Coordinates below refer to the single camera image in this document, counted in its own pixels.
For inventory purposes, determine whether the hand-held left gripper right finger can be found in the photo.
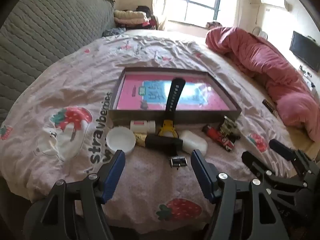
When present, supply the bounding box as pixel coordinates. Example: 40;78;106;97
190;149;285;240

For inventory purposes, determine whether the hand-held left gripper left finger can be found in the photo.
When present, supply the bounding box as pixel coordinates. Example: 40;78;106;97
37;149;126;240

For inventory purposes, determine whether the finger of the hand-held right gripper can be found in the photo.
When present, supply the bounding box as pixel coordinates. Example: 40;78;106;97
241;151;284;189
269;139;313;172

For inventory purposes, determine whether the white earbuds case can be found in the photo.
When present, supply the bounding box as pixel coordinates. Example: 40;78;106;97
179;129;208;154

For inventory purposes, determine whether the white jar lid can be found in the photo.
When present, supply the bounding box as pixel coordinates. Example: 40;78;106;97
106;127;137;155

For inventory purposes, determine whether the black and gold lipstick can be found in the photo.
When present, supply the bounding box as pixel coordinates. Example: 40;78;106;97
134;133;184;155

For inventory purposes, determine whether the white bottle with pink label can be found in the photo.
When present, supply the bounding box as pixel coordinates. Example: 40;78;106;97
130;120;157;133

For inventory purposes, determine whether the yellow and black wristwatch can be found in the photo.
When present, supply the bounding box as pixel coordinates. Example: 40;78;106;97
157;77;188;168

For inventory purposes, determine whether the brown cardboard box tray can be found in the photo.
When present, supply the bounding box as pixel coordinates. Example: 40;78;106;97
110;67;242;128

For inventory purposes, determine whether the black comb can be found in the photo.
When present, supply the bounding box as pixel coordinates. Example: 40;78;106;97
262;99;279;117

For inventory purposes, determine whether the pink duvet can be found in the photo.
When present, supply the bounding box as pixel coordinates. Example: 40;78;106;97
205;26;320;143

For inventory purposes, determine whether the pink and blue book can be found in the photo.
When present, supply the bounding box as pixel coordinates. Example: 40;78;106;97
117;72;230;111

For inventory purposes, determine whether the pink strawberry print bedsheet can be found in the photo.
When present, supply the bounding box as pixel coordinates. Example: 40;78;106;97
0;29;295;230

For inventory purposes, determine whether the black television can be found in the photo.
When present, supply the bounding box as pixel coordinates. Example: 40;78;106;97
289;31;320;72

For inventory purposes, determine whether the dark patterned cloth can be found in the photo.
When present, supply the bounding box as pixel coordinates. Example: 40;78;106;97
102;27;126;37

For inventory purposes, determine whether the white air conditioner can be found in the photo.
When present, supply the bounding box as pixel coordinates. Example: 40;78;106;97
260;0;293;12

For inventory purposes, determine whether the grey quilted headboard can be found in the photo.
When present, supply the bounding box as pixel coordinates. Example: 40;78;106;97
0;0;117;125

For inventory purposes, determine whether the pile of folded clothes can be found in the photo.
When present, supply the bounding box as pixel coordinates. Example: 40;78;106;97
114;5;158;29

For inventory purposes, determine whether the light curtain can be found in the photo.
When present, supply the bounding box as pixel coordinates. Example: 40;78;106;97
150;0;175;30

